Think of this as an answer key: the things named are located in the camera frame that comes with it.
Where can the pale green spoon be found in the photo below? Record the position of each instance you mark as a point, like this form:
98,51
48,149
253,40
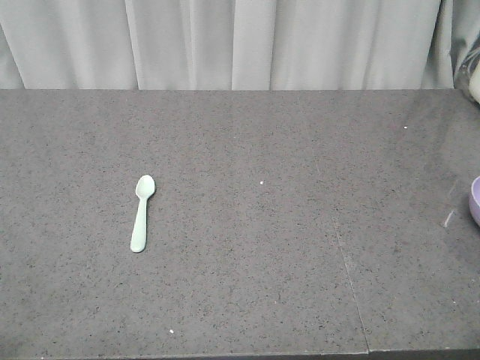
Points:
145,188

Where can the purple bowl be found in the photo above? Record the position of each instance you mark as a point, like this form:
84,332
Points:
474,200

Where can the white pleated curtain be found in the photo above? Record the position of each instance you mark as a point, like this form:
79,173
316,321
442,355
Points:
236,45

